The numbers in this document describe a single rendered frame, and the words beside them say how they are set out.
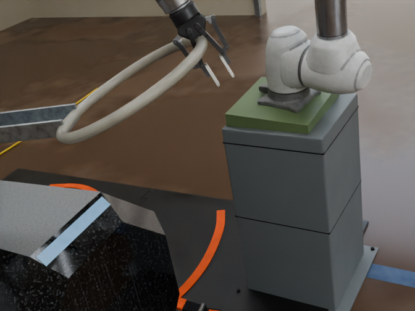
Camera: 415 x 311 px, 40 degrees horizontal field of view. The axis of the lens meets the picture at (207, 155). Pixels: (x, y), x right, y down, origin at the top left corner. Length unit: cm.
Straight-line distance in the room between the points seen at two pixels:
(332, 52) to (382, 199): 134
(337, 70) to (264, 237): 77
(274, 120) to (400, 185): 130
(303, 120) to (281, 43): 28
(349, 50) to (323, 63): 9
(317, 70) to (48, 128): 89
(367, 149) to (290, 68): 161
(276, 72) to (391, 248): 109
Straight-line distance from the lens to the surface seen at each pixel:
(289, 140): 204
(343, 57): 193
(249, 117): 210
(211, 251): 281
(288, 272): 241
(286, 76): 205
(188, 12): 153
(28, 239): 174
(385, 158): 346
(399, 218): 296
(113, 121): 138
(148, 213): 207
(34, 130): 170
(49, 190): 196
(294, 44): 204
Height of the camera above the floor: 172
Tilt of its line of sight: 28 degrees down
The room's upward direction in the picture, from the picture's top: 10 degrees counter-clockwise
